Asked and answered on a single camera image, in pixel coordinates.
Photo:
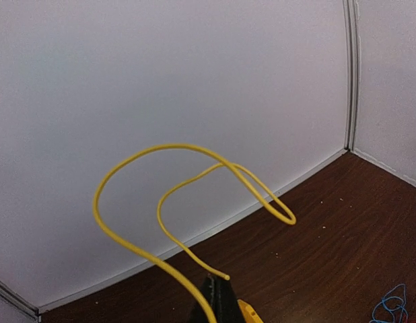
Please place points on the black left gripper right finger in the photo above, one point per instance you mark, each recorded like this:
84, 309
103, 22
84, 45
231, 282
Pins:
226, 306

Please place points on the yellow plastic bin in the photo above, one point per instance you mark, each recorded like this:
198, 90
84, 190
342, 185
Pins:
248, 312

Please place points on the left corner aluminium post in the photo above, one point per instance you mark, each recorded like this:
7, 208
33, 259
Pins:
19, 303

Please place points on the corner aluminium post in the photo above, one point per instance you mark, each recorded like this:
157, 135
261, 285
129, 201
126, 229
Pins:
353, 71
19, 303

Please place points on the right corner aluminium post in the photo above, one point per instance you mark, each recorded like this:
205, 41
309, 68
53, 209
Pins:
353, 71

